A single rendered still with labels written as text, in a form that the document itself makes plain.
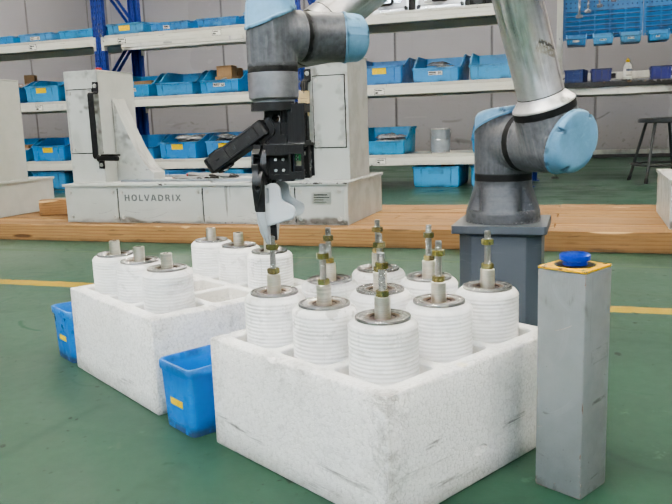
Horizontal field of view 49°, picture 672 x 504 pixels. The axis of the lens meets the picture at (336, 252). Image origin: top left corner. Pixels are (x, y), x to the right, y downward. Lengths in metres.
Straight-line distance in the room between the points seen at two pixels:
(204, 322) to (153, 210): 2.16
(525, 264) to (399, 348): 0.59
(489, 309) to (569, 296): 0.17
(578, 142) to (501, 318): 0.42
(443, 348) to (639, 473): 0.34
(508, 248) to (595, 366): 0.51
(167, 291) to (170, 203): 2.10
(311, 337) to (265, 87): 0.37
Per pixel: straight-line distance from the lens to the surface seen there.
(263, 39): 1.10
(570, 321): 1.01
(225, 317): 1.42
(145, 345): 1.38
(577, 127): 1.40
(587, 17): 6.95
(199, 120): 10.63
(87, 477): 1.21
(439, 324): 1.04
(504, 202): 1.50
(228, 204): 3.33
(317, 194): 3.15
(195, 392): 1.26
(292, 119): 1.11
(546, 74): 1.39
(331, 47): 1.15
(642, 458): 1.23
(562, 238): 2.91
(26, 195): 4.39
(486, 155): 1.51
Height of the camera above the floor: 0.51
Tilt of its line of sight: 10 degrees down
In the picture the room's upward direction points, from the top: 2 degrees counter-clockwise
